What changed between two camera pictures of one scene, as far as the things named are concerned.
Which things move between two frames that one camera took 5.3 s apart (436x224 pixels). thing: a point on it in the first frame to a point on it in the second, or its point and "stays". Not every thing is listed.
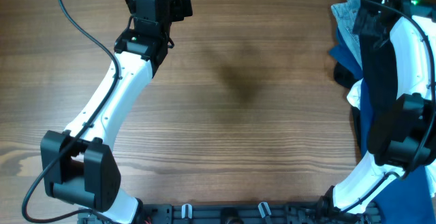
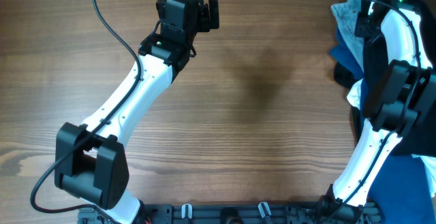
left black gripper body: [179, 7] to [206, 19]
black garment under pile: [344, 76] stays
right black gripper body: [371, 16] stays
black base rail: [314, 212] stays
